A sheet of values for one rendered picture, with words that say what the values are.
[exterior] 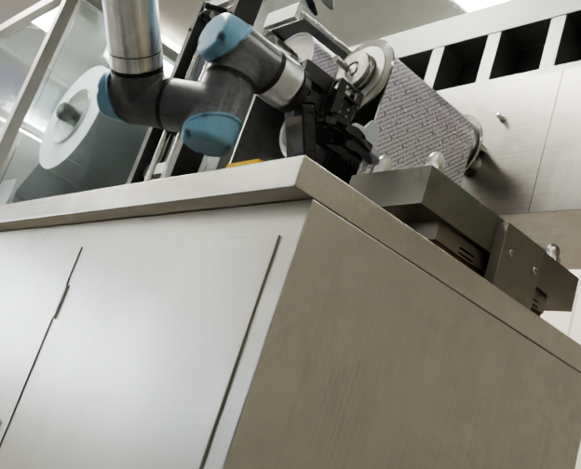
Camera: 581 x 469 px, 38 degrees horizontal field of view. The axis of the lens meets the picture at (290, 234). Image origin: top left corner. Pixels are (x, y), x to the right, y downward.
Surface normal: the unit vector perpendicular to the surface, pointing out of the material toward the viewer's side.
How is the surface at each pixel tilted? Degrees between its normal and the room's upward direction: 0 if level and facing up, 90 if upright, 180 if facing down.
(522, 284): 90
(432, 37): 90
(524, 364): 90
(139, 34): 124
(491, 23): 90
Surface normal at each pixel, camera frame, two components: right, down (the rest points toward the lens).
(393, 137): 0.65, -0.04
